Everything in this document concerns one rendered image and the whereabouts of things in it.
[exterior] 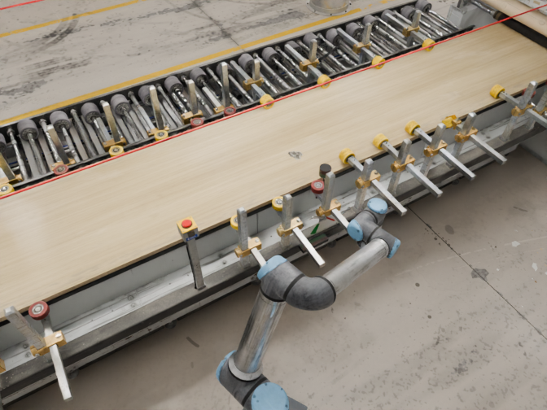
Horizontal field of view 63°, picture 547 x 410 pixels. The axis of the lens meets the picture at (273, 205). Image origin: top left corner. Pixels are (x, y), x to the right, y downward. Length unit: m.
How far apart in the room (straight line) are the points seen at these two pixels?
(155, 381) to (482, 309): 2.16
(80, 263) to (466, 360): 2.32
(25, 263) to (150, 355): 1.00
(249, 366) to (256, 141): 1.38
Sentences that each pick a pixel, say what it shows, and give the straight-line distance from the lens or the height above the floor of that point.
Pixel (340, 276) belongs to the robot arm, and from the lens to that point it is 1.67.
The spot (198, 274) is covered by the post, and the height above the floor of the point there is 0.84.
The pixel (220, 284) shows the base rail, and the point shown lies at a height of 0.69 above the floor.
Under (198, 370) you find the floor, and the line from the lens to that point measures 2.95.
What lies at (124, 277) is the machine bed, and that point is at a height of 0.75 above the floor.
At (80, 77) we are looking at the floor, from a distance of 5.20.
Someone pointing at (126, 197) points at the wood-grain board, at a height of 0.90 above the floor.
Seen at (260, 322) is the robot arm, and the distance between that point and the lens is 1.73.
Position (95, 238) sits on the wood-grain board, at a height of 0.90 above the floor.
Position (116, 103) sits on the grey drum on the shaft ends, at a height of 0.85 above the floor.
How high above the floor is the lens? 2.75
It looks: 50 degrees down
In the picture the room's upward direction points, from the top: 1 degrees clockwise
